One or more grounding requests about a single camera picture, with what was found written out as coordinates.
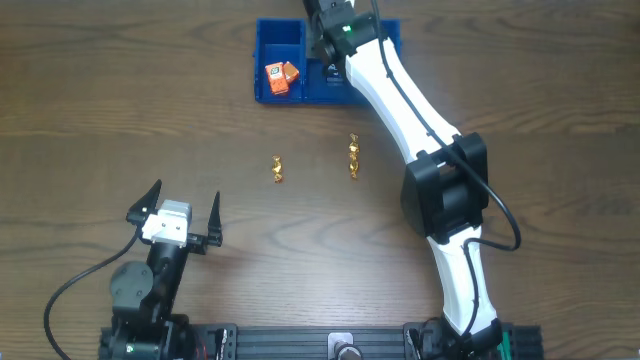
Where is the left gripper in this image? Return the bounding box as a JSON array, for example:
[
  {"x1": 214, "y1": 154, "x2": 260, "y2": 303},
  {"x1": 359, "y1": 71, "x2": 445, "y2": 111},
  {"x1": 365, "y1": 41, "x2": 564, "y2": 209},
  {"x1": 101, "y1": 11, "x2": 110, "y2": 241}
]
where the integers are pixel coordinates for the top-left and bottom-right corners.
[{"x1": 125, "y1": 178, "x2": 224, "y2": 256}]

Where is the gold candy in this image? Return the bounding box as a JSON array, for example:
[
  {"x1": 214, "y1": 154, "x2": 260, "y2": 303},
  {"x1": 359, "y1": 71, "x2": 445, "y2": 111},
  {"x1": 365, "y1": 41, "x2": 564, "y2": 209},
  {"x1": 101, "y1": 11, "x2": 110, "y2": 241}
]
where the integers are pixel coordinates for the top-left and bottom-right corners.
[
  {"x1": 270, "y1": 153, "x2": 285, "y2": 184},
  {"x1": 347, "y1": 132, "x2": 361, "y2": 180}
]

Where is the blue candy pack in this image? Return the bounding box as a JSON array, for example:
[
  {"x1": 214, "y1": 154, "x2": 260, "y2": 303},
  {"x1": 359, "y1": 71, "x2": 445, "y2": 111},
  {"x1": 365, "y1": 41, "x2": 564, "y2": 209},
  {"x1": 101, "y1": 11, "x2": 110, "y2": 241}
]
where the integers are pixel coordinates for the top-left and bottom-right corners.
[{"x1": 323, "y1": 62, "x2": 346, "y2": 87}]

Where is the blue tray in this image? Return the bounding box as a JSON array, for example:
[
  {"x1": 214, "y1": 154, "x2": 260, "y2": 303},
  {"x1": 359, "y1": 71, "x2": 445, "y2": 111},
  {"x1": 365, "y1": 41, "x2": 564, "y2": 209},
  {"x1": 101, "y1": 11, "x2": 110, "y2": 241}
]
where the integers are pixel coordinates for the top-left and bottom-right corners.
[{"x1": 253, "y1": 17, "x2": 403, "y2": 106}]

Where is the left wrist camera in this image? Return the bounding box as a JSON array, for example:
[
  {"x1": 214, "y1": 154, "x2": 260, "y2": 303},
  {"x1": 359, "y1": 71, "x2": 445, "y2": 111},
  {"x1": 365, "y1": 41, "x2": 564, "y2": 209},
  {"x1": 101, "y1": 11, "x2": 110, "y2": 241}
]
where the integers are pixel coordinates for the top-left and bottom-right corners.
[{"x1": 140, "y1": 199, "x2": 194, "y2": 248}]

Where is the mounting rail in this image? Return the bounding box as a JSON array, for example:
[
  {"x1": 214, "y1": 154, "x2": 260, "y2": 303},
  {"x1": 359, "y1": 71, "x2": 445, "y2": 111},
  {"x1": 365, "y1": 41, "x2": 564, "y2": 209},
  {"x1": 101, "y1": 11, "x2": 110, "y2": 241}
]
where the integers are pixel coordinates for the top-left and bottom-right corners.
[{"x1": 99, "y1": 322, "x2": 544, "y2": 360}]

